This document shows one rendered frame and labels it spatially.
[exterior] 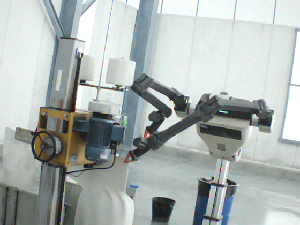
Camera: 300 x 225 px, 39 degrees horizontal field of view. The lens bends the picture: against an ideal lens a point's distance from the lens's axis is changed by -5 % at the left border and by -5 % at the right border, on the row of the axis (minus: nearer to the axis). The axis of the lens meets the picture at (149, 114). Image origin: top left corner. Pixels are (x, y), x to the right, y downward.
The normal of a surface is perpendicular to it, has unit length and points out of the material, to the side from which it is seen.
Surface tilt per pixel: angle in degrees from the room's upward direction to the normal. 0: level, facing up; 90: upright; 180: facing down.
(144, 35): 90
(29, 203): 90
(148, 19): 90
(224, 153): 130
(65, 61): 90
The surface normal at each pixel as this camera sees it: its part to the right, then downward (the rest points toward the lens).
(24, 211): -0.42, -0.02
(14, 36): 0.89, 0.16
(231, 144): -0.42, 0.62
